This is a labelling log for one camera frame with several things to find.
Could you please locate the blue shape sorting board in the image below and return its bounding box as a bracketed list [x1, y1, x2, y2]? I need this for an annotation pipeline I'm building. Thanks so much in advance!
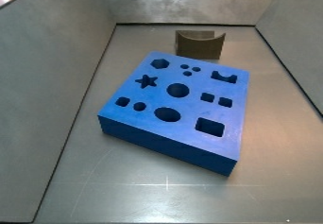
[98, 52, 249, 176]

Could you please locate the black curved holder stand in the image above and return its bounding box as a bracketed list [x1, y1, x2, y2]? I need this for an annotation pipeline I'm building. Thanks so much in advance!
[174, 30, 225, 60]

